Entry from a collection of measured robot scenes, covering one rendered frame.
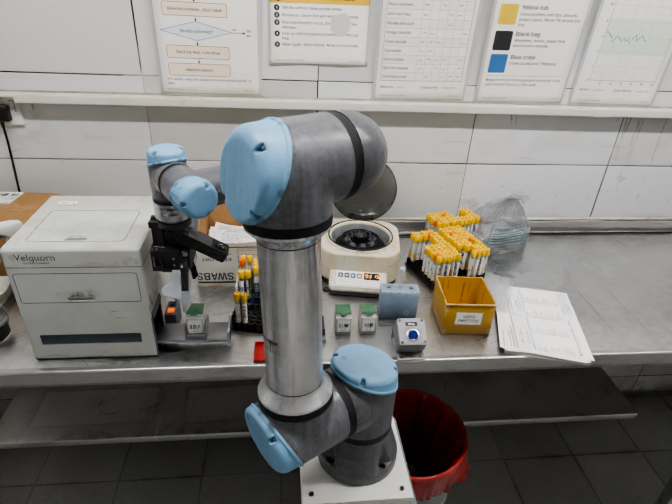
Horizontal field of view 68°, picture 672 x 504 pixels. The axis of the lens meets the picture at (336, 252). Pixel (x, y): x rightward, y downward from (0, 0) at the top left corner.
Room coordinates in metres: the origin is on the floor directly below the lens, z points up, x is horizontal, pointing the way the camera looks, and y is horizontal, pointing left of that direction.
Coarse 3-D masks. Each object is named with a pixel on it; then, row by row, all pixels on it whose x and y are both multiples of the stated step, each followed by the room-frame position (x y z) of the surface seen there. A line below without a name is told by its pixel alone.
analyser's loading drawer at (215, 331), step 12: (156, 324) 0.95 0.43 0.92; (168, 324) 0.96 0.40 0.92; (180, 324) 0.96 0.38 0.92; (216, 324) 0.97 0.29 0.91; (228, 324) 0.94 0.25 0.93; (156, 336) 0.91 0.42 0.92; (168, 336) 0.91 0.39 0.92; (180, 336) 0.91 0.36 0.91; (192, 336) 0.91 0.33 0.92; (204, 336) 0.91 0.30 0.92; (216, 336) 0.92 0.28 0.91; (228, 336) 0.91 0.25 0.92
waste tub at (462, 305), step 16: (448, 288) 1.15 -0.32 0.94; (464, 288) 1.16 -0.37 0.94; (480, 288) 1.15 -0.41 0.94; (432, 304) 1.14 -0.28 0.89; (448, 304) 1.02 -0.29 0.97; (464, 304) 1.03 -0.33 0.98; (480, 304) 1.03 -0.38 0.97; (496, 304) 1.03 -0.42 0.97; (448, 320) 1.03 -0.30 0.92; (464, 320) 1.03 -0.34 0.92; (480, 320) 1.03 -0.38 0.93
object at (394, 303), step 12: (384, 288) 1.08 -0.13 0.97; (396, 288) 1.08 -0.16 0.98; (408, 288) 1.09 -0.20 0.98; (384, 300) 1.06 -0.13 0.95; (396, 300) 1.07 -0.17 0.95; (408, 300) 1.07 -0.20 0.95; (384, 312) 1.06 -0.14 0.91; (396, 312) 1.07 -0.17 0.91; (408, 312) 1.07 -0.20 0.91; (384, 324) 1.05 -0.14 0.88
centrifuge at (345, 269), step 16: (336, 224) 1.39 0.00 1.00; (352, 224) 1.42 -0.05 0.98; (368, 224) 1.42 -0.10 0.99; (384, 224) 1.43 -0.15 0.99; (384, 240) 1.38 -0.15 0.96; (336, 256) 1.23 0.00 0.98; (352, 256) 1.22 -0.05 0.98; (368, 256) 1.22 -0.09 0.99; (384, 256) 1.22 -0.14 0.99; (336, 272) 1.22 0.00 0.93; (352, 272) 1.22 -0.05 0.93; (368, 272) 1.22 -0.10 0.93; (384, 272) 1.22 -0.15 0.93; (336, 288) 1.17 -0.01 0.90; (352, 288) 1.17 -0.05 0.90; (368, 288) 1.17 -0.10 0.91
